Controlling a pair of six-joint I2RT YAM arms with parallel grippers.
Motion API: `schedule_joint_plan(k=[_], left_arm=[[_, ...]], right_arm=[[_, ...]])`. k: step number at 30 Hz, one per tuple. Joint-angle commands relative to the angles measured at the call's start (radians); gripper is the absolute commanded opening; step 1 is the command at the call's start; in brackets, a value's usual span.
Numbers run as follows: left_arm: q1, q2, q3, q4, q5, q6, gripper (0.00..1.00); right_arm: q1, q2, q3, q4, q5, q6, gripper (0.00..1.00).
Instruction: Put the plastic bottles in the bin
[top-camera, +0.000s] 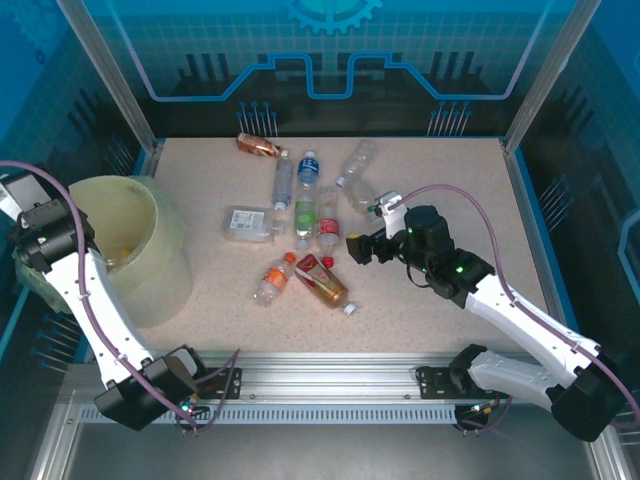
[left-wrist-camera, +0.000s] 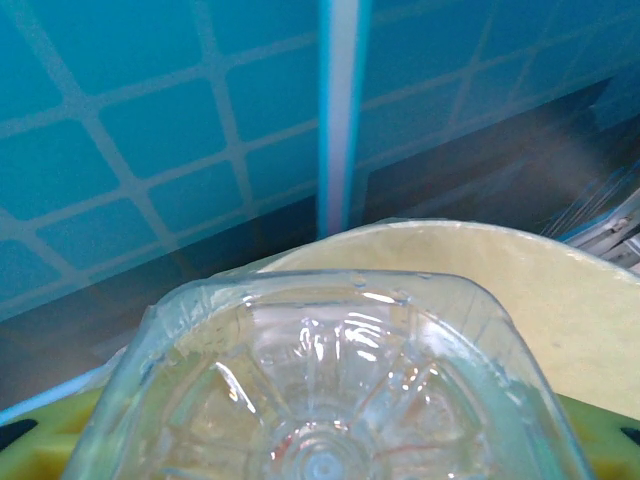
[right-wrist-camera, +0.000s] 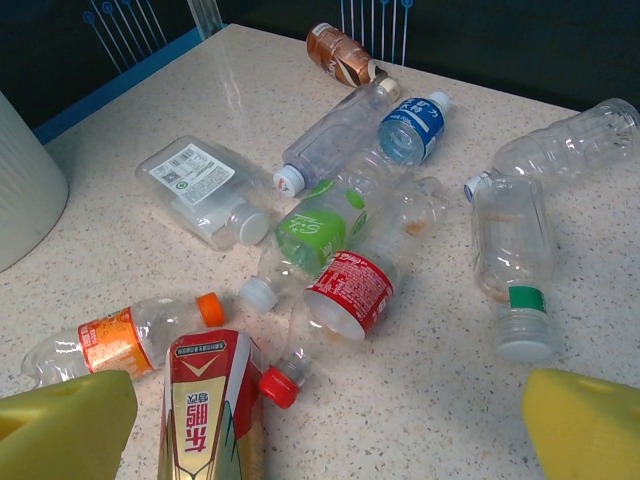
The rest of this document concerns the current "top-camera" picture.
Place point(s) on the red label cola bottle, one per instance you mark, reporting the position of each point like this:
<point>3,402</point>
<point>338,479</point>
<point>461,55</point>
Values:
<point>328,227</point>

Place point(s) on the red label tea bottle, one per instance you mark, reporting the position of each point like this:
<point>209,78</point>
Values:
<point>322,282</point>

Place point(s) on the clear bottle green cap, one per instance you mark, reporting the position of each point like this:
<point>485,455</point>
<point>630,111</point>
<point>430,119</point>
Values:
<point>357,192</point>

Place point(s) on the green label clear bottle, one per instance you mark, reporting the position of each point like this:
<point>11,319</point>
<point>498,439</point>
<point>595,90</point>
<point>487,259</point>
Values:
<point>305,217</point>

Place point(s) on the clear ribbed bottle white cap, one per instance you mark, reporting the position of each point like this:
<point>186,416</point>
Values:
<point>357,160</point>

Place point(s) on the blue label water bottle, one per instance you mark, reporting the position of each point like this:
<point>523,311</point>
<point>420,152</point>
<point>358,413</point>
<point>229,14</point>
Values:
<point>308,170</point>

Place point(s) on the orange cap clear bottle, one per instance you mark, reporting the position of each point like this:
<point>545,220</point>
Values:
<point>272,282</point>

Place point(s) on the slim clear bottle blue cap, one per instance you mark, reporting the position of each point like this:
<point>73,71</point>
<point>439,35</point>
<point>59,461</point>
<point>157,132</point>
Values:
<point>283,180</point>

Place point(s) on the clear bottle white label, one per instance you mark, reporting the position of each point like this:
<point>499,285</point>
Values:
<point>250,222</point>

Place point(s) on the crushed brown plastic bottle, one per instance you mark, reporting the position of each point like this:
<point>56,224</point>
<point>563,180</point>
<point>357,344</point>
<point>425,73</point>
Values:
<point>257,145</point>

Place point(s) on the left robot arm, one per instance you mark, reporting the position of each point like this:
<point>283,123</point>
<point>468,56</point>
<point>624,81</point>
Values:
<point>100,310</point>

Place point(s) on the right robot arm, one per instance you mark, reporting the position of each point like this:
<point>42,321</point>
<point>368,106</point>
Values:
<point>530,320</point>

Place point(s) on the pale green waste bin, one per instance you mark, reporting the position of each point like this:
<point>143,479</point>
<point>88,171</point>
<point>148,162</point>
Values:
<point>35,285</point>

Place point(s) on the small connector with LED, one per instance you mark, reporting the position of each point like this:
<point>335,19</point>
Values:
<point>187,406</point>
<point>482,407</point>

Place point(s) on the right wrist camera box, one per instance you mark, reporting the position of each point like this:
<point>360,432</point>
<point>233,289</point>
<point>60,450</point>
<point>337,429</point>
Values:
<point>390,210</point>

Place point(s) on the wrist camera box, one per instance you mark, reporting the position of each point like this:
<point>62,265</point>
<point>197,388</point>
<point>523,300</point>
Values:
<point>390,210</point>
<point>22,187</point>

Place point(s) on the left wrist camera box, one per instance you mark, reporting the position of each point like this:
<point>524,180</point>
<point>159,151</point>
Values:
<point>22,187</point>

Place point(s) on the aluminium side rail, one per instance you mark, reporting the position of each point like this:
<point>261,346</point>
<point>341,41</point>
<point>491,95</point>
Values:
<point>531,225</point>
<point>150,160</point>

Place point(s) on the aluminium mounting rail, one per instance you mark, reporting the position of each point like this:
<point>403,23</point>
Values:
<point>325,375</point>

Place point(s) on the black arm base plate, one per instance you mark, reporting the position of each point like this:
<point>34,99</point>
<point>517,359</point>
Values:
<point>225,380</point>
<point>435,382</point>

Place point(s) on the aluminium frame post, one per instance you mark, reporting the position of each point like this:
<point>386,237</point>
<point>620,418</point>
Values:
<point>550,75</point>
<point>110,75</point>

